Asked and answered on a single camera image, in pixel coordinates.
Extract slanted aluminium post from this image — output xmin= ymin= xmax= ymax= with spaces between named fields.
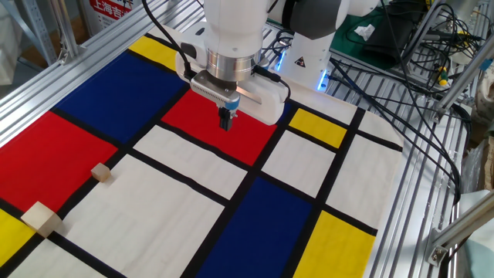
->
xmin=434 ymin=42 xmax=494 ymax=117

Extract thick black cable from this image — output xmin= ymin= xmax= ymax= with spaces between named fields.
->
xmin=327 ymin=57 xmax=463 ymax=205

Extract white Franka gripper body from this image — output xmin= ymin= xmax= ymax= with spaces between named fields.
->
xmin=175 ymin=21 xmax=290 ymax=127

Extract coiled black cable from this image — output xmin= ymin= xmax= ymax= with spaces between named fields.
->
xmin=262 ymin=29 xmax=295 ymax=59

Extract beige sack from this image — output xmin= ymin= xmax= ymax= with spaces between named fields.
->
xmin=474 ymin=65 xmax=494 ymax=125

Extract long black gripper cable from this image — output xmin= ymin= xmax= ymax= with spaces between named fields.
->
xmin=140 ymin=0 xmax=196 ymax=80

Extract Mondrian pattern cloth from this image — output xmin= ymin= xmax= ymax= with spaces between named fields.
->
xmin=0 ymin=23 xmax=404 ymax=278

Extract aluminium beam with bracket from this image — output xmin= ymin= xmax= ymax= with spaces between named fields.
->
xmin=424 ymin=191 xmax=494 ymax=267

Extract crumpled white paper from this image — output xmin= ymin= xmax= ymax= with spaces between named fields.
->
xmin=354 ymin=23 xmax=376 ymax=42

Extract tangled thin black cables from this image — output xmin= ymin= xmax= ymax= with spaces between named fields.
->
xmin=401 ymin=0 xmax=486 ymax=93

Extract perforated grey metal upright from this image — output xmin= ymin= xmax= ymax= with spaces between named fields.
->
xmin=21 ymin=0 xmax=59 ymax=65

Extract green mat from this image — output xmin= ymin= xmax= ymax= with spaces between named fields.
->
xmin=330 ymin=5 xmax=425 ymax=71

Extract black bag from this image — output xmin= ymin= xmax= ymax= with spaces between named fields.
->
xmin=362 ymin=2 xmax=425 ymax=65

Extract large wooden block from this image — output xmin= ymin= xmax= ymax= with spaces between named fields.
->
xmin=20 ymin=201 xmax=63 ymax=239

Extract long aluminium frame rail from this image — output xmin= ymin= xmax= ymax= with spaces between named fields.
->
xmin=0 ymin=0 xmax=205 ymax=150

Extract short black camera cable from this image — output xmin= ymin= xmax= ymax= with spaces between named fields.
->
xmin=252 ymin=64 xmax=292 ymax=102

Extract small wooden block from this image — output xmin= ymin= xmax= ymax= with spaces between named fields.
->
xmin=90 ymin=162 xmax=112 ymax=183

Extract red white sign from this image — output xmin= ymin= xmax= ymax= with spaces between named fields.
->
xmin=83 ymin=0 xmax=144 ymax=30

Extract upright aluminium post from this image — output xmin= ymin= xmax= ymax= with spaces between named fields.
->
xmin=49 ymin=0 xmax=80 ymax=63

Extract white plastic sheet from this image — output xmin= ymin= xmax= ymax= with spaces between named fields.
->
xmin=0 ymin=0 xmax=24 ymax=86

